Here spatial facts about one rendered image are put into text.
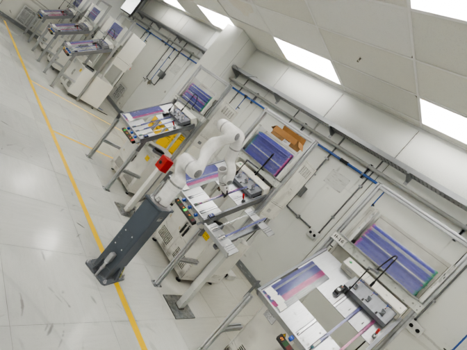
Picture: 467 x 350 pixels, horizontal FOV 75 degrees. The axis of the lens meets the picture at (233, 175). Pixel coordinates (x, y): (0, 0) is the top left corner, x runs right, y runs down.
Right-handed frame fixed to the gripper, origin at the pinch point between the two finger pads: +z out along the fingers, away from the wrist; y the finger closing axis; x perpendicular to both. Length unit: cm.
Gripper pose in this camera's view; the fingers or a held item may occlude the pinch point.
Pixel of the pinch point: (224, 194)
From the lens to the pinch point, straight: 276.2
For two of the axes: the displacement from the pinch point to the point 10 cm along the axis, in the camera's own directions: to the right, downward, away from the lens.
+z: 0.2, 7.4, 6.8
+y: -5.6, -5.5, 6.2
